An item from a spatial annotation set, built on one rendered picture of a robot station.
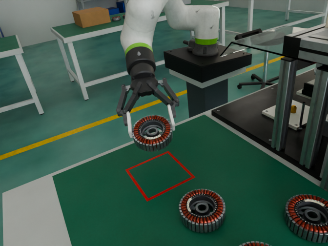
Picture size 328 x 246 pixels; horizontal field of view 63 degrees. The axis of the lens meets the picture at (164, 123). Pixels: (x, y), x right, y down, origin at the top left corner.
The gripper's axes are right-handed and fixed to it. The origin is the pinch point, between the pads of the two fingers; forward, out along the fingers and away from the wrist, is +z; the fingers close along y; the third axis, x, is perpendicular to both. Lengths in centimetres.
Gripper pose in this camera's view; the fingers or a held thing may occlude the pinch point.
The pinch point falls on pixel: (151, 125)
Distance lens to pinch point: 73.3
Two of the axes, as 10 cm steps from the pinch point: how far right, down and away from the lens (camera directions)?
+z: 1.7, 8.5, -5.0
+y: -9.8, 1.7, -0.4
